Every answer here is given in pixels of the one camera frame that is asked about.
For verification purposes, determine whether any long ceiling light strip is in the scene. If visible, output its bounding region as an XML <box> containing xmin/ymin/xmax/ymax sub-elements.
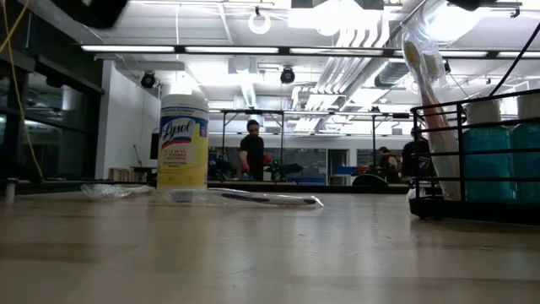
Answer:
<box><xmin>79</xmin><ymin>44</ymin><xmax>540</xmax><ymax>59</ymax></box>

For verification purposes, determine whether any black chair back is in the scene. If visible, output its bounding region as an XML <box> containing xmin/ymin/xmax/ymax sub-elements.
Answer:
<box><xmin>352</xmin><ymin>173</ymin><xmax>389</xmax><ymax>187</ymax></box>

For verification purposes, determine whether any pen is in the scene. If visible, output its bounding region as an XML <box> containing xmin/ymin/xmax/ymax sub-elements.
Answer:
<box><xmin>79</xmin><ymin>183</ymin><xmax>155</xmax><ymax>202</ymax></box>

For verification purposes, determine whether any silver ventilation duct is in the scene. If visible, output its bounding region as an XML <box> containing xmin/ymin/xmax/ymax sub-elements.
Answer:
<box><xmin>373</xmin><ymin>0</ymin><xmax>469</xmax><ymax>90</ymax></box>

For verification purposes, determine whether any black aluminium table frame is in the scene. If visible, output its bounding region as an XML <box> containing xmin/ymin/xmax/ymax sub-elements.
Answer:
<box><xmin>0</xmin><ymin>177</ymin><xmax>417</xmax><ymax>196</ymax></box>

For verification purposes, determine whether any white ring lamp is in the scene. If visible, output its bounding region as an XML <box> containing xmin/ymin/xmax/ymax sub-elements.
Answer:
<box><xmin>247</xmin><ymin>11</ymin><xmax>273</xmax><ymax>35</ymax></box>

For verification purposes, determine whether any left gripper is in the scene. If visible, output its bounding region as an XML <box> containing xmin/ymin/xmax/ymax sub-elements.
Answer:
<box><xmin>50</xmin><ymin>0</ymin><xmax>130</xmax><ymax>30</ymax></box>

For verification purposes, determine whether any black wire caddy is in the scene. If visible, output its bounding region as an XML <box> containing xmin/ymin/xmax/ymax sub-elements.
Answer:
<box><xmin>408</xmin><ymin>87</ymin><xmax>540</xmax><ymax>226</ymax></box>

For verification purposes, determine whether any wooden crate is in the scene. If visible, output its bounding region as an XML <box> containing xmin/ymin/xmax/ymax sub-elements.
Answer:
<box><xmin>108</xmin><ymin>167</ymin><xmax>147</xmax><ymax>182</ymax></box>

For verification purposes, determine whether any small white post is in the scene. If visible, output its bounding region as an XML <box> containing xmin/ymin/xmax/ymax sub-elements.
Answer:
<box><xmin>4</xmin><ymin>176</ymin><xmax>18</xmax><ymax>203</ymax></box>

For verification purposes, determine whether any yellow Lysol wipes canister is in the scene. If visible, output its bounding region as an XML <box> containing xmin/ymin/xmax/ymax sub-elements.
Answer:
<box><xmin>156</xmin><ymin>93</ymin><xmax>211</xmax><ymax>192</ymax></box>

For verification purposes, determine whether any person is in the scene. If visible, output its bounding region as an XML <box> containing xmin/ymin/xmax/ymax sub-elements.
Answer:
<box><xmin>376</xmin><ymin>145</ymin><xmax>402</xmax><ymax>183</ymax></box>
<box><xmin>237</xmin><ymin>118</ymin><xmax>273</xmax><ymax>182</ymax></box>
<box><xmin>400</xmin><ymin>126</ymin><xmax>432</xmax><ymax>179</ymax></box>

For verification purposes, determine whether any purple toothbrush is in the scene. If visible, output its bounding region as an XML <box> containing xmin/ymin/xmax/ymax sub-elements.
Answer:
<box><xmin>162</xmin><ymin>187</ymin><xmax>326</xmax><ymax>209</ymax></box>

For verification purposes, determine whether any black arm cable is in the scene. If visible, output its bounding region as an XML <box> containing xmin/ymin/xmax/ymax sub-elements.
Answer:
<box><xmin>487</xmin><ymin>20</ymin><xmax>540</xmax><ymax>98</ymax></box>

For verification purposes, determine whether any blue mouthwash bottle white cap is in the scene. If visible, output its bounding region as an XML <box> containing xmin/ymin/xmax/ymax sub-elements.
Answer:
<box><xmin>462</xmin><ymin>99</ymin><xmax>517</xmax><ymax>205</ymax></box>

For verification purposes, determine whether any yellow extension cable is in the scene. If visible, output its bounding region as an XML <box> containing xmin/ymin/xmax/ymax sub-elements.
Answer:
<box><xmin>0</xmin><ymin>0</ymin><xmax>46</xmax><ymax>182</ymax></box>

